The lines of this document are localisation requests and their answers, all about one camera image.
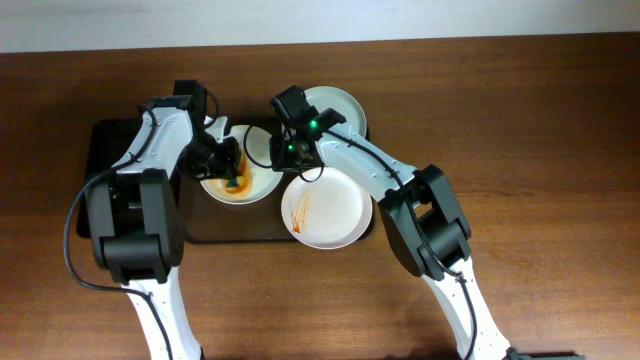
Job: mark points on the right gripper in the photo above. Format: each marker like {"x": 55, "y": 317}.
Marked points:
{"x": 288, "y": 160}

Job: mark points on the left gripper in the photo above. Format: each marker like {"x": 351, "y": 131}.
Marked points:
{"x": 226, "y": 163}

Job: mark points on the green and orange sponge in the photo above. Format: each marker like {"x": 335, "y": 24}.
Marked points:
{"x": 236, "y": 179}

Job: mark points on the white plate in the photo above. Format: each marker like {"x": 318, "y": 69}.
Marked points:
{"x": 259, "y": 182}
{"x": 325, "y": 209}

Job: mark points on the grey-white plate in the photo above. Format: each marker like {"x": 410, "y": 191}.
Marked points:
{"x": 325, "y": 97}

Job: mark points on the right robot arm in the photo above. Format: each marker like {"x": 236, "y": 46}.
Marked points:
{"x": 426, "y": 227}

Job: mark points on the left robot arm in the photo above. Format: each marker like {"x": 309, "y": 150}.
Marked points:
{"x": 135, "y": 227}

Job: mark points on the brown translucent tray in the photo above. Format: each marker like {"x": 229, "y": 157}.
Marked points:
{"x": 209, "y": 221}

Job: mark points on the black tray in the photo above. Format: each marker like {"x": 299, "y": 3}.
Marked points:
{"x": 110, "y": 140}

